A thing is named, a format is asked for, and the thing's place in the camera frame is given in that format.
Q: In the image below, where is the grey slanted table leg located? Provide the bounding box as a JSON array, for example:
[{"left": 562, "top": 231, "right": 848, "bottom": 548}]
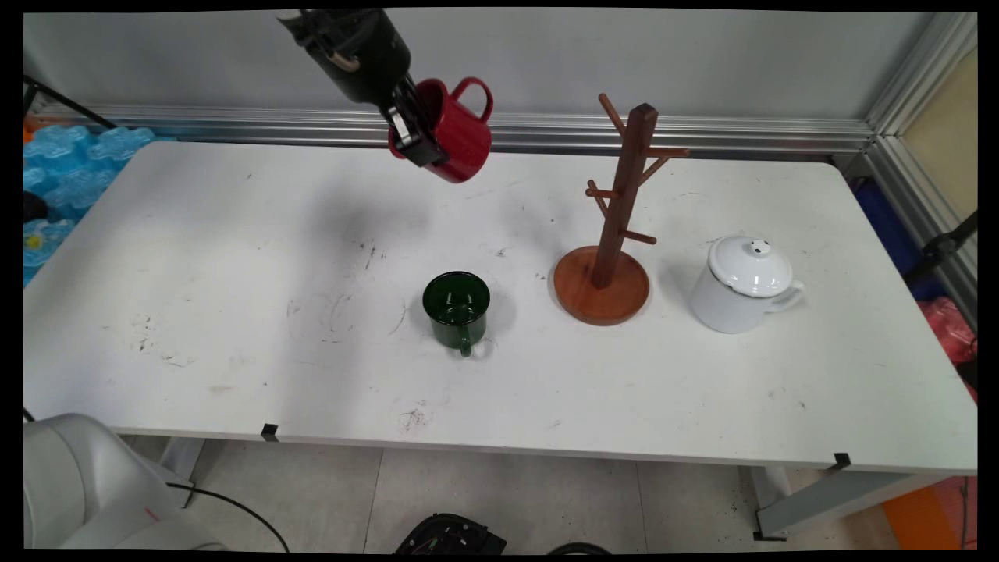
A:
[{"left": 752, "top": 467, "right": 951, "bottom": 542}]

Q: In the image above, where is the black floor cable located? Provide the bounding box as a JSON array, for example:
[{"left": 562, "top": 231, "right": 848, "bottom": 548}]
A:
[{"left": 165, "top": 482, "right": 292, "bottom": 553}]

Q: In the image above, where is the brown wooden mug tree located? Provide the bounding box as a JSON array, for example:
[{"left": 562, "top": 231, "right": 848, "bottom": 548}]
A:
[{"left": 553, "top": 94, "right": 692, "bottom": 328}]

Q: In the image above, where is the orange floor object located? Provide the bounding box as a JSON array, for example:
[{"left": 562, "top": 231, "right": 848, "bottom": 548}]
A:
[{"left": 881, "top": 475, "right": 978, "bottom": 551}]

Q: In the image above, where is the white enamel pot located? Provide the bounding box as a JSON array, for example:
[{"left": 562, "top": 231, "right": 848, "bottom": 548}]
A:
[{"left": 690, "top": 248, "right": 806, "bottom": 335}]

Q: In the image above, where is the blue container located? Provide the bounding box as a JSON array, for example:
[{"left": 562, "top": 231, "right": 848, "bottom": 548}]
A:
[{"left": 850, "top": 178, "right": 950, "bottom": 302}]

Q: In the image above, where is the long aluminium frame rail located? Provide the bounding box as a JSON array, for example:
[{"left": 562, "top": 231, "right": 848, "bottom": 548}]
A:
[{"left": 35, "top": 105, "right": 876, "bottom": 162}]

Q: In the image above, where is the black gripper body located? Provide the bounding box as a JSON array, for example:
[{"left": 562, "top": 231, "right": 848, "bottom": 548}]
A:
[{"left": 278, "top": 9, "right": 413, "bottom": 107}]

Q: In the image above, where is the short aluminium frame rail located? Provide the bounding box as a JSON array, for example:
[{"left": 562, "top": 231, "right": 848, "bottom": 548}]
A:
[{"left": 862, "top": 12, "right": 978, "bottom": 329}]

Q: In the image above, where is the dark green enamel mug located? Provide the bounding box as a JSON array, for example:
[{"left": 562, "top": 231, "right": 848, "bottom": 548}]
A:
[{"left": 422, "top": 271, "right": 495, "bottom": 359}]

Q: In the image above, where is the white upright table leg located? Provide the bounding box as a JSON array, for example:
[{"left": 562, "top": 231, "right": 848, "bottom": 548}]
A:
[{"left": 159, "top": 436, "right": 206, "bottom": 486}]

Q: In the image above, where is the red enamel mug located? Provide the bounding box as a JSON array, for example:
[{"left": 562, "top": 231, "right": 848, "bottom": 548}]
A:
[{"left": 388, "top": 76, "right": 495, "bottom": 185}]

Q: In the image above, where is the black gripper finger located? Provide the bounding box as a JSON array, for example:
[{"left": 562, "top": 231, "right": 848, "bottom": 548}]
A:
[
  {"left": 385, "top": 103, "right": 450, "bottom": 169},
  {"left": 396, "top": 76, "right": 428, "bottom": 130}
]

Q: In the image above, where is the white enamel pot lid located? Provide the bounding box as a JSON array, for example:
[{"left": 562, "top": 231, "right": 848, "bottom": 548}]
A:
[{"left": 708, "top": 235, "right": 795, "bottom": 299}]

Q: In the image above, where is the red plastic bag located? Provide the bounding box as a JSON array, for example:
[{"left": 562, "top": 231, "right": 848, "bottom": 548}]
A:
[{"left": 916, "top": 297, "right": 978, "bottom": 404}]

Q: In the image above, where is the black device on floor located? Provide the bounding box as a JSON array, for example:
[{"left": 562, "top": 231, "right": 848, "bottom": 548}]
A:
[{"left": 393, "top": 513, "right": 508, "bottom": 556}]

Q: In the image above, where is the thin black slanted rod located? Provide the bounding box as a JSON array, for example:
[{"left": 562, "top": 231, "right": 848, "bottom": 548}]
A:
[{"left": 23, "top": 74, "right": 119, "bottom": 130}]

